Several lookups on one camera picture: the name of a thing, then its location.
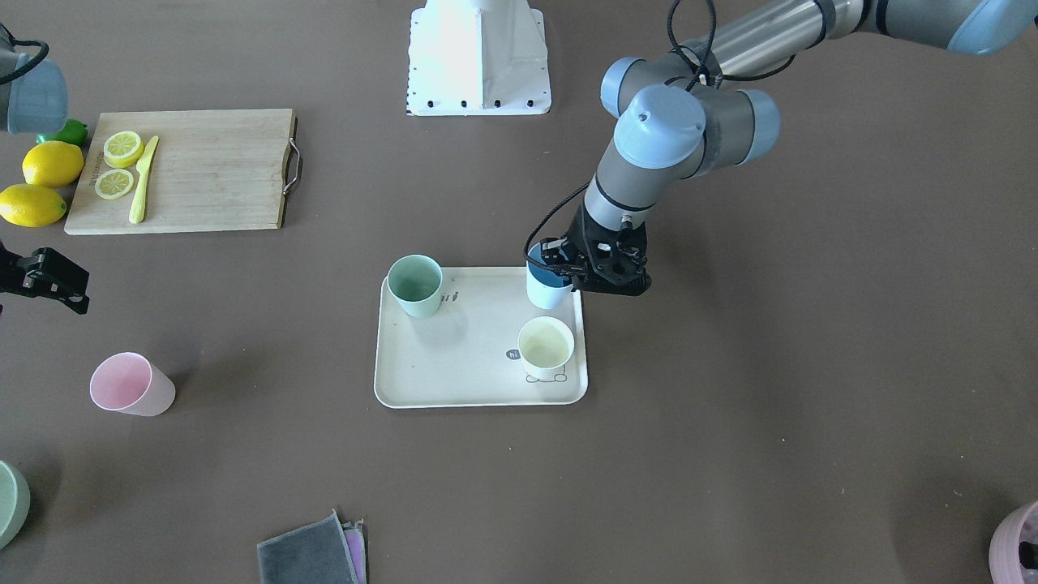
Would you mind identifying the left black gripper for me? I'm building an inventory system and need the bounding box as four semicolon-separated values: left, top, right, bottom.
531;204;651;296

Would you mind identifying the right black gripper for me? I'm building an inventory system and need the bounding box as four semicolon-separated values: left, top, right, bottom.
0;244;90;315

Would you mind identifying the light blue plastic cup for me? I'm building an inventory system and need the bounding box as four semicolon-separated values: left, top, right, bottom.
525;261;573;310

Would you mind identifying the cream plastic cup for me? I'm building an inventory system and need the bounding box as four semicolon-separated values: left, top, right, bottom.
517;316;576;382

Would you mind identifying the pink plastic cup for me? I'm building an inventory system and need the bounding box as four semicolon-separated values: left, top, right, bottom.
89;352;177;417

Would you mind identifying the green plastic cup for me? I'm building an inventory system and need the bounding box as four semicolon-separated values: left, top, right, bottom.
386;254;444;318

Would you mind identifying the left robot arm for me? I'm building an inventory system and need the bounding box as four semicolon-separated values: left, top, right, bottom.
524;1;1037;302

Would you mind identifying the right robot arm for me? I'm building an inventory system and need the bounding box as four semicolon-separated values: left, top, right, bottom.
1;25;89;315

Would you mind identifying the beige rabbit tray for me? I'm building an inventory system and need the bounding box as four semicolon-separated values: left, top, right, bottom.
374;267;589;408

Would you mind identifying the lower whole yellow lemon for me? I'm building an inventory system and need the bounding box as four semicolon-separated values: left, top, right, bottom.
1;182;67;228

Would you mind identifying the whole yellow lemon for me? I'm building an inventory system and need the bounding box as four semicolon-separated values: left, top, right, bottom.
1;182;67;228
21;140;85;188

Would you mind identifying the yellow plastic knife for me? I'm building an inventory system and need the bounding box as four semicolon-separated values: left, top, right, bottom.
127;135;160;223

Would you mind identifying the lower lemon slice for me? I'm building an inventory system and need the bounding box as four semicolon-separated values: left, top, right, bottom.
93;169;136;200

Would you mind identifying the lemon slice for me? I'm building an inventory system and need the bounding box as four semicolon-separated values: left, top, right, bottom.
101;131;145;170
93;169;136;200

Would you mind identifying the upper whole yellow lemon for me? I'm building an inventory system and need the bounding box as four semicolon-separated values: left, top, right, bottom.
21;140;85;188

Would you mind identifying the upper lemon slice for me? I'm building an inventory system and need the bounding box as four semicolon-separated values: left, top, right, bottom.
101;131;145;170

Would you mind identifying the green lime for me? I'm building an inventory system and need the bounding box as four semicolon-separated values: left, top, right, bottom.
40;118;88;147

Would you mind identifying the wooden cutting board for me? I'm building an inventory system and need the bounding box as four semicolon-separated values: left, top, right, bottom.
64;109;301;235

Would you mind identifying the green bowl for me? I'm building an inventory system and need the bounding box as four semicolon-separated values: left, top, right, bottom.
0;461;31;548

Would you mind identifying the purple cloth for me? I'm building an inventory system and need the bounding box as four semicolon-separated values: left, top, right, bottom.
342;520;368;584

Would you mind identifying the grey folded cloth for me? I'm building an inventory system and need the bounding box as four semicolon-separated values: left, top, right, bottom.
257;513;356;583

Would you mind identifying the pink bowl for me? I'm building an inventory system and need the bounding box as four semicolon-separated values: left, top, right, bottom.
989;502;1037;583

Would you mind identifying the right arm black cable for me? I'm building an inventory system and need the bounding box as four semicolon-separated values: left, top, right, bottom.
0;23;51;86

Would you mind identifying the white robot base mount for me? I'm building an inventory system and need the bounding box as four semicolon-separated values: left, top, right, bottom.
405;1;552;116

